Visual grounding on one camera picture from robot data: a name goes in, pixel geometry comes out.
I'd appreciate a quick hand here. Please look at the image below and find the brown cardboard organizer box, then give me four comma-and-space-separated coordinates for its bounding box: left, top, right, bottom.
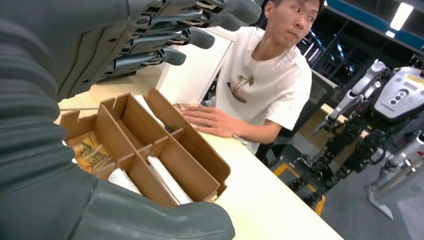
59, 87, 232, 209

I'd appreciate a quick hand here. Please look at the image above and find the person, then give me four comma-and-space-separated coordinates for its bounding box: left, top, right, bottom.
181, 0, 327, 157

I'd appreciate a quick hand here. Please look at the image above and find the white card sleeve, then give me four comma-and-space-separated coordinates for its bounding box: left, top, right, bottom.
146, 155, 195, 206
106, 167, 143, 197

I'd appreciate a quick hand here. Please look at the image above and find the gold key card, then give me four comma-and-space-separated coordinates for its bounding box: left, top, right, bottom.
71, 140, 112, 175

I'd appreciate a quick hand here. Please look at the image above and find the stack of gold cards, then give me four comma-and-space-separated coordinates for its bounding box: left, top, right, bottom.
173, 102, 200, 112

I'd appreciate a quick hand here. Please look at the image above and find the white cabinet box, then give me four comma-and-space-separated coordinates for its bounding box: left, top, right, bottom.
155, 26, 238, 105

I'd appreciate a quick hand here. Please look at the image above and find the standing humanoid robot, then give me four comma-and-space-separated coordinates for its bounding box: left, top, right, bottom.
288, 54, 424, 208

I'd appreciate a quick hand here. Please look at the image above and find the grey slanted pillar stand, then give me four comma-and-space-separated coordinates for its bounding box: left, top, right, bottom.
364, 152, 424, 221

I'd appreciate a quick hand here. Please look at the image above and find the ceiling light panel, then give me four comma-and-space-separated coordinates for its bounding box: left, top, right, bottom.
385, 2, 415, 39

